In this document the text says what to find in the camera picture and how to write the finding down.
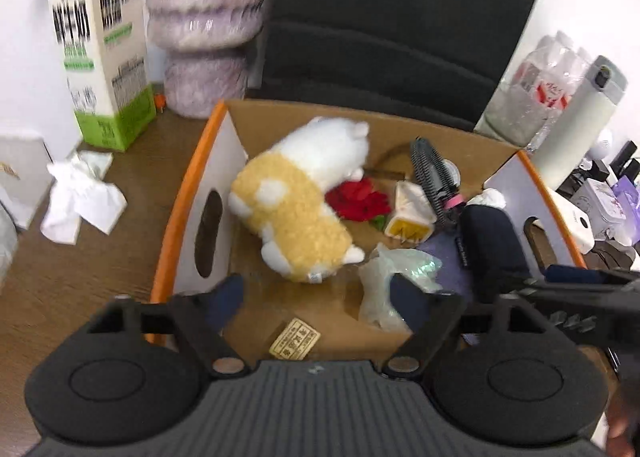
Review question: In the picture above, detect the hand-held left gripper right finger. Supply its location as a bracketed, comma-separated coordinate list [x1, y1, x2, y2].
[382, 272, 582, 380]

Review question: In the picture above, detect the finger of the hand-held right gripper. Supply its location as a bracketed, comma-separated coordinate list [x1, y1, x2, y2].
[544, 264, 640, 286]
[500, 279, 640, 347]

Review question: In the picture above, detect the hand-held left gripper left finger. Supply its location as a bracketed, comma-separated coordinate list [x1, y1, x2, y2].
[85, 273, 251, 380]

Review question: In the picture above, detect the iridescent plastic bag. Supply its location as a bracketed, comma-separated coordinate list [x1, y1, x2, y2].
[357, 243, 443, 333]

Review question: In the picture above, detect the purple cloth pouch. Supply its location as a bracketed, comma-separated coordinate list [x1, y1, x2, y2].
[415, 234, 476, 299]

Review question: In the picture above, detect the red cardboard box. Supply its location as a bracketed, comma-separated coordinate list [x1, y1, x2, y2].
[149, 98, 621, 379]

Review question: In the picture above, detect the white and yellow charger plug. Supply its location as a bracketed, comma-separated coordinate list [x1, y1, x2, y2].
[382, 181, 436, 244]

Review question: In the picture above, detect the navy zip case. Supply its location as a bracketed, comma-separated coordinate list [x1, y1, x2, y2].
[457, 204, 533, 304]

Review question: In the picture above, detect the yellow and white plush toy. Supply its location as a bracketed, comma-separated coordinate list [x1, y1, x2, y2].
[228, 117, 371, 284]

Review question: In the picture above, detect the red fabric flower clip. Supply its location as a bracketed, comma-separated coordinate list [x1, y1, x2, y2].
[325, 178, 393, 230]

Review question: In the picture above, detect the black braided cable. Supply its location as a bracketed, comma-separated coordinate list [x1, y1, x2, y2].
[410, 137, 466, 233]

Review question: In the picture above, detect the person's right hand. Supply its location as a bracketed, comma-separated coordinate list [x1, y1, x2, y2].
[605, 377, 640, 457]

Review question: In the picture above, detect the small white box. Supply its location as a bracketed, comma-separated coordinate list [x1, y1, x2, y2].
[552, 187, 596, 254]

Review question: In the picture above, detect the white floral tin box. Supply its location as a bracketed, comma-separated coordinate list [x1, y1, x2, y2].
[570, 177, 621, 238]

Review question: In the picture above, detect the yellow label card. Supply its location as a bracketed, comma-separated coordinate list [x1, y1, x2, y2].
[269, 318, 321, 360]

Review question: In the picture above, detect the purple plastic bag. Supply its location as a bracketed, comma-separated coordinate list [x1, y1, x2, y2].
[612, 176, 640, 218]

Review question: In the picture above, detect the white round speaker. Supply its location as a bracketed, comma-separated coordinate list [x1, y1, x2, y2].
[587, 129, 614, 161]

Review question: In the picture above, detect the white thermos flask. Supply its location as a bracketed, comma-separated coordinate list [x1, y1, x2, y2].
[532, 55, 628, 190]

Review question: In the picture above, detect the crumpled white tissue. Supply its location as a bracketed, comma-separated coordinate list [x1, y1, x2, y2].
[40, 151, 128, 245]

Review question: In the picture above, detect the black office chair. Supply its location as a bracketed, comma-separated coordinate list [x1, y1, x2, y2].
[245, 0, 557, 132]

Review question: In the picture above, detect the green and white milk carton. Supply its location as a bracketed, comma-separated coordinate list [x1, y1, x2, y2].
[47, 0, 157, 154]

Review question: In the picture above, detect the purple stone vase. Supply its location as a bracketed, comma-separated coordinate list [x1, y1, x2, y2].
[146, 0, 271, 118]

